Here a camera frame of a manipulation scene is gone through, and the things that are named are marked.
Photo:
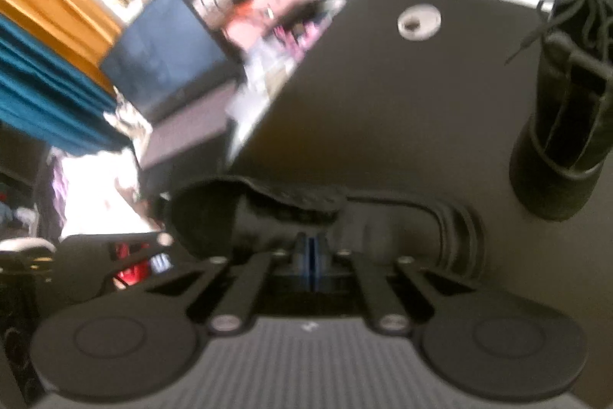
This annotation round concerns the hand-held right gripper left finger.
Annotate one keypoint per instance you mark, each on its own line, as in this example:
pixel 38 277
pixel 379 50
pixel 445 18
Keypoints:
pixel 302 263

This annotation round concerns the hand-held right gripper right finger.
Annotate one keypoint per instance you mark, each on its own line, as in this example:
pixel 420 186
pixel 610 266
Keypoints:
pixel 320 263

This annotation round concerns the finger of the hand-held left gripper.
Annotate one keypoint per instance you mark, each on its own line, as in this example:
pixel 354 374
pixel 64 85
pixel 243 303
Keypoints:
pixel 160 264

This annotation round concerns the black shoe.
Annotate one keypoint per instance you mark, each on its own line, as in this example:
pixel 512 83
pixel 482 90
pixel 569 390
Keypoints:
pixel 215 217
pixel 555 160

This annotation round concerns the blue curtain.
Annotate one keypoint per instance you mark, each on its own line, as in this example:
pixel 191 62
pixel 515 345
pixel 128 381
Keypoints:
pixel 48 93

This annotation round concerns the black laptop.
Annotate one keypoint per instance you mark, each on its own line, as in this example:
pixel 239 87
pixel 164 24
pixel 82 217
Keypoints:
pixel 163 50

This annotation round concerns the pink packets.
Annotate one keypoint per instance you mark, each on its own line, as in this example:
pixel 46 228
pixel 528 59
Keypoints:
pixel 299 40

